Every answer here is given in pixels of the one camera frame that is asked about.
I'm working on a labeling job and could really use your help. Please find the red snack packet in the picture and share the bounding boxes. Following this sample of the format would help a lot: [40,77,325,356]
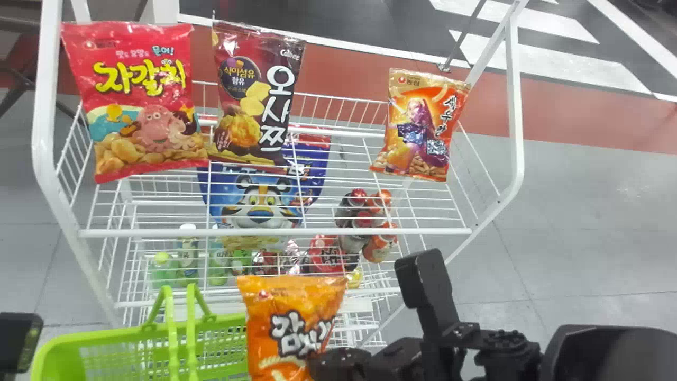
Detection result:
[60,21,211,185]

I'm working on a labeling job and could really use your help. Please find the green basket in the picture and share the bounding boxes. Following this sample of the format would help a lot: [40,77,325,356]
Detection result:
[30,284,250,381]

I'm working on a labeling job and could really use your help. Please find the orange bottle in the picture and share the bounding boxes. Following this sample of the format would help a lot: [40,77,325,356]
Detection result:
[362,222,399,264]

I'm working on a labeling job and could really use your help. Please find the white wire rack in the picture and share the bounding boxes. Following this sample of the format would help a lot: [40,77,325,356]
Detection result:
[31,0,525,350]

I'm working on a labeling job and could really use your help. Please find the red noodle cup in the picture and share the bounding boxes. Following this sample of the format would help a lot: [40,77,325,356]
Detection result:
[307,235,353,275]

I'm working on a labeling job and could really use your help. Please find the maroon snack packet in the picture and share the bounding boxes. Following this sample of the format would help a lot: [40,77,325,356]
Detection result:
[207,21,307,168]

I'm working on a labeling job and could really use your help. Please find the green bottle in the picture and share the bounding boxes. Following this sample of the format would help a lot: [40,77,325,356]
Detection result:
[177,223,199,287]
[150,251,178,289]
[208,238,231,287]

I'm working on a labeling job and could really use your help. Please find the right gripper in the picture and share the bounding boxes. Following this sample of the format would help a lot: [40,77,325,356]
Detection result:
[308,339,425,381]

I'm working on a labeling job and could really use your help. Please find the gold snack packet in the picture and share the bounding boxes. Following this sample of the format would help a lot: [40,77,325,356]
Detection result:
[370,68,472,183]

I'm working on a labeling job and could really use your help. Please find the blue cereal bag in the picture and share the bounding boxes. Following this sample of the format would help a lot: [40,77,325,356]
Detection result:
[196,125,332,252]

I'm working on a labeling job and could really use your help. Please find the orange snack packet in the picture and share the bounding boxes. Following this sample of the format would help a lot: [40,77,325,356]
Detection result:
[236,274,347,381]

